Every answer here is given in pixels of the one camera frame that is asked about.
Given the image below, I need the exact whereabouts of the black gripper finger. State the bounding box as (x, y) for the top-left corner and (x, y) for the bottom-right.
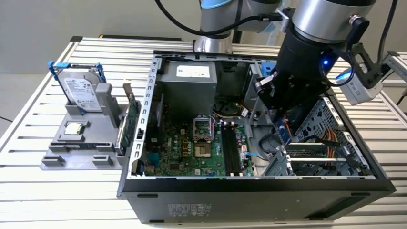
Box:
(287, 79), (329, 118)
(253, 73), (297, 120)

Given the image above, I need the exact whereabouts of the black RAM slot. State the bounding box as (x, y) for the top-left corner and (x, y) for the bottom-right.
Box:
(220, 121), (236, 177)
(229, 121), (244, 177)

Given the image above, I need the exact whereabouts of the silver metal drive cage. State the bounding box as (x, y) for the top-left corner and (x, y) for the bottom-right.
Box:
(245, 61), (277, 126)

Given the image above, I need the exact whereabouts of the blue plastic drive latch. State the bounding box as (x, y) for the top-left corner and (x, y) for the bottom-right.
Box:
(259, 61), (277, 79)

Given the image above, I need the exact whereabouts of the black cooler fan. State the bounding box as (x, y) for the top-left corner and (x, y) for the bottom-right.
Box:
(215, 99), (247, 118)

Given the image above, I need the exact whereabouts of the grey disk bay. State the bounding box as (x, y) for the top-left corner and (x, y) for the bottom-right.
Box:
(263, 142), (349, 177)

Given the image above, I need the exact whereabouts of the thin locking lever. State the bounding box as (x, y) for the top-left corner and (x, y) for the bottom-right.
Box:
(209, 118), (219, 142)

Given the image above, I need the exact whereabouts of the grey power supply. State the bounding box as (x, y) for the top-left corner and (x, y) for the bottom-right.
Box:
(154, 61), (219, 120)

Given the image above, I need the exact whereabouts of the metal socket cover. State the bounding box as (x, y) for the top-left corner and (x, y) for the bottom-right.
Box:
(192, 114), (213, 143)

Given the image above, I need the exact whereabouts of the aluminium side table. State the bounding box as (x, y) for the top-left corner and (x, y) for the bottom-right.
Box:
(380, 51), (407, 87)

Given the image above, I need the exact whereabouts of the CPU socket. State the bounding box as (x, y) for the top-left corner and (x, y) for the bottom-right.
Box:
(193, 142), (213, 158)

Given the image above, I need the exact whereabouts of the green motherboard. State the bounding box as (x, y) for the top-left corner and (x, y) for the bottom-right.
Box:
(144, 119), (257, 177)

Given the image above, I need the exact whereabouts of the black PC case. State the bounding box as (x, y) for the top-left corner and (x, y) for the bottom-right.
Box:
(116, 49), (397, 225)

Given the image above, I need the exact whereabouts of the blue expansion slot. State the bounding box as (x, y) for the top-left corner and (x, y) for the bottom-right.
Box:
(146, 153), (160, 167)

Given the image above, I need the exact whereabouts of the green graphics card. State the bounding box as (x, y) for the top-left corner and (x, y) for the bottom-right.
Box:
(114, 80), (142, 156)

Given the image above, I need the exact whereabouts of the grey parts rack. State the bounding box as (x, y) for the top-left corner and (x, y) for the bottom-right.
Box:
(40, 82), (140, 171)

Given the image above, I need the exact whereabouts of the hard disk in blue carrier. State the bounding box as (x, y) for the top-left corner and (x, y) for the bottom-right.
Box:
(46, 61), (108, 115)

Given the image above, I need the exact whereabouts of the silver CPU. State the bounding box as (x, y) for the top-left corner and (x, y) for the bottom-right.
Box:
(64, 123), (84, 135)

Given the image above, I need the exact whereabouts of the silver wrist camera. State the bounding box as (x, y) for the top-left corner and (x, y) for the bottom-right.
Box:
(275, 7), (295, 33)
(336, 68), (384, 106)

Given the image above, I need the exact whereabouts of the red yellow wire bundle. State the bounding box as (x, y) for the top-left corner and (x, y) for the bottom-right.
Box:
(320, 127), (340, 167)

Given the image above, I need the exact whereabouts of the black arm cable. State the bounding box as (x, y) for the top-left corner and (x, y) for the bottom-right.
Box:
(153, 0), (284, 37)

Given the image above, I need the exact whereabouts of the black cable loop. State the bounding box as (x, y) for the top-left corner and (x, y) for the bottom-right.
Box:
(257, 130), (284, 159)

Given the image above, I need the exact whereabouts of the black gripper connector cable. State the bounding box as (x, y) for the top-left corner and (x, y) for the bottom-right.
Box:
(319, 14), (371, 88)

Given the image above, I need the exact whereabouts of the black camera cable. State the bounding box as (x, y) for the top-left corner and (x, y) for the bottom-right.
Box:
(377, 0), (399, 65)

